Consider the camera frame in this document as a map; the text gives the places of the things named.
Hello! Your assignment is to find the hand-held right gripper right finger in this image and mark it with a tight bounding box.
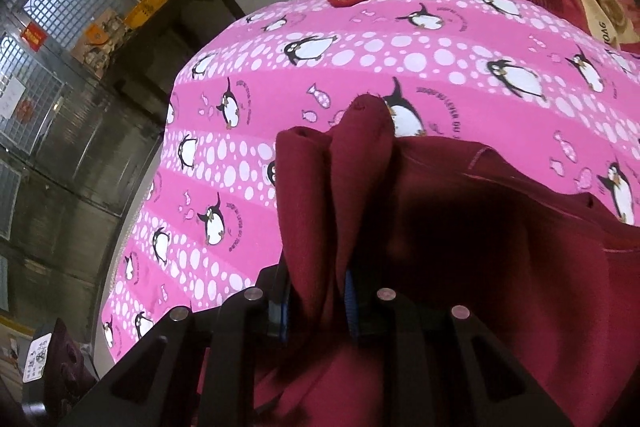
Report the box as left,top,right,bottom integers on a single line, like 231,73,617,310
344,271,576,427

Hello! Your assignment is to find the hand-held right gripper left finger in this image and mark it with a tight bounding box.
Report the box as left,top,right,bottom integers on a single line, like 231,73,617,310
60,264,292,427

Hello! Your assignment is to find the maroon garment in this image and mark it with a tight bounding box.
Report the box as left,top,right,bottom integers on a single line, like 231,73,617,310
197,92,640,427

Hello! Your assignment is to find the metal grille door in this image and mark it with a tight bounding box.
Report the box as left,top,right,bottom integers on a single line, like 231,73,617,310
0,0,166,338

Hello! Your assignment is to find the pink penguin print blanket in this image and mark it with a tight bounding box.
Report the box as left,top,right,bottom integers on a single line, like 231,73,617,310
100,0,640,365

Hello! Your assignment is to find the white paper notice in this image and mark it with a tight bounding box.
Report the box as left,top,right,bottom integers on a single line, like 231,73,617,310
0,79,26,120

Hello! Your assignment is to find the dark wooden cabinet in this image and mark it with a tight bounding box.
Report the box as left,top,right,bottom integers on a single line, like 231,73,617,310
107,0,246,138

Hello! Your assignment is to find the yellow crate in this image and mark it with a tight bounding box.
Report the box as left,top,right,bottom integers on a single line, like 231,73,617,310
122,0,168,30

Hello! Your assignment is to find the red door sticker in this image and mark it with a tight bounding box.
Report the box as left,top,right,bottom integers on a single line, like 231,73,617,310
22,23,49,54

